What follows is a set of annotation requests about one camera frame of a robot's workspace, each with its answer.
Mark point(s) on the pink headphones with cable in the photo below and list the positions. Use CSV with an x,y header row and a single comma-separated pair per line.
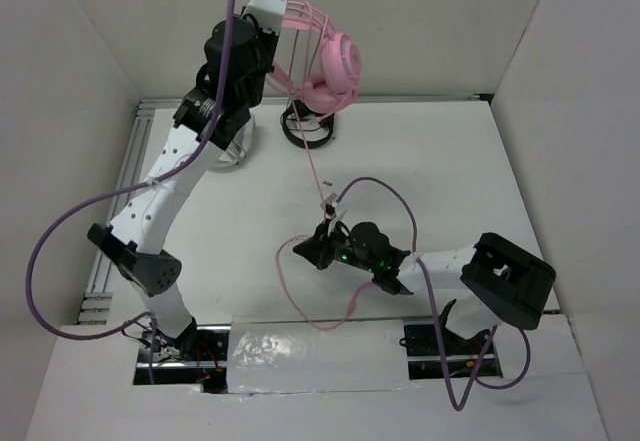
x,y
332,71

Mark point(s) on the black headphones with cable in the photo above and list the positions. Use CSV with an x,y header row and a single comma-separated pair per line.
x,y
306,128

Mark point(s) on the left aluminium rail frame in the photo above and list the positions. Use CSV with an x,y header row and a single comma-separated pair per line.
x,y
97,299

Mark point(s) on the white taped cover sheet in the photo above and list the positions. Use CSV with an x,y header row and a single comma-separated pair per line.
x,y
287,358

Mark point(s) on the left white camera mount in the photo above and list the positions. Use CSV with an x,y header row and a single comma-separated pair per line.
x,y
269,14

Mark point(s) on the white grey headphones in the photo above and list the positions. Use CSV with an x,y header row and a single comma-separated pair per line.
x,y
238,150

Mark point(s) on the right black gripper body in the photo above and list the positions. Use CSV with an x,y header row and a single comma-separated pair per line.
x,y
339,247

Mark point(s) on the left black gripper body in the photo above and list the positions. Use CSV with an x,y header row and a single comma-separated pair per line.
x,y
264,43

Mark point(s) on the back aluminium rail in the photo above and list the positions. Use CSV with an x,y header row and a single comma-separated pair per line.
x,y
162,103

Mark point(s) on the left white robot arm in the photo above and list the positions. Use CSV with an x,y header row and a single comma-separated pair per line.
x,y
209,133

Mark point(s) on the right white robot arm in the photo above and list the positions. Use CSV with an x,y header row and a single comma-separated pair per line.
x,y
502,282

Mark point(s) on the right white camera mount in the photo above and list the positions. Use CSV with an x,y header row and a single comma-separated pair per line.
x,y
333,210

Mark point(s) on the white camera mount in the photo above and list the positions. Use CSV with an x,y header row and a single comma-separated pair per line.
x,y
333,210
269,14

